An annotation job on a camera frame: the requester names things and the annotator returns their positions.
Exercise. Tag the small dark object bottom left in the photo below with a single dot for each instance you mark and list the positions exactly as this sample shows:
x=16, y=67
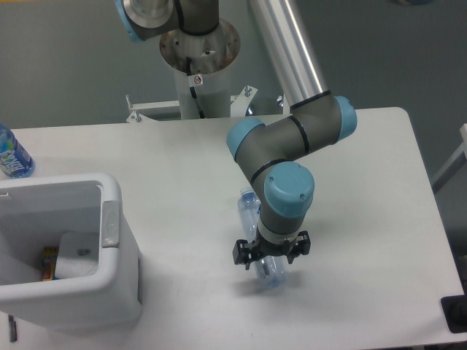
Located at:
x=13, y=336

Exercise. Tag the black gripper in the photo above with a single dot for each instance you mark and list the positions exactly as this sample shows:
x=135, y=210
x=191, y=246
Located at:
x=248, y=252

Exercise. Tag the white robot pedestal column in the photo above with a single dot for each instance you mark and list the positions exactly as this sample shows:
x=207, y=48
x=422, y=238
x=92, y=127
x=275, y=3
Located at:
x=202, y=69

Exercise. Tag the clear plastic bottle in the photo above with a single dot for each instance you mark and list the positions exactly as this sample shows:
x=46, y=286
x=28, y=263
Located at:
x=270, y=270

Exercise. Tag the white paper wrapper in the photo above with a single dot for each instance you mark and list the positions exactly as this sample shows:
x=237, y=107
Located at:
x=78, y=255

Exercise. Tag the white plastic trash can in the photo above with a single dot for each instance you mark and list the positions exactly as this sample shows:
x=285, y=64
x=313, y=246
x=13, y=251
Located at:
x=35, y=213

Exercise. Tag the black clamp at table edge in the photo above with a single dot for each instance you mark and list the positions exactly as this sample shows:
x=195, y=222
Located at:
x=454, y=308

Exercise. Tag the colourful snack packet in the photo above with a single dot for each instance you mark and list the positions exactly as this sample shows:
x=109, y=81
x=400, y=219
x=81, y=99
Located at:
x=49, y=259

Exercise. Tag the white metal frame right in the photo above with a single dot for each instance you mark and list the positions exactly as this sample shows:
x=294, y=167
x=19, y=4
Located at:
x=452, y=165

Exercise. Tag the blue labelled water bottle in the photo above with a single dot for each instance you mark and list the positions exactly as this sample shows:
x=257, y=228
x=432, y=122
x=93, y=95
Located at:
x=15, y=160

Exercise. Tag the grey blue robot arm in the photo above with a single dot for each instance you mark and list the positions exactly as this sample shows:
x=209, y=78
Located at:
x=267, y=154

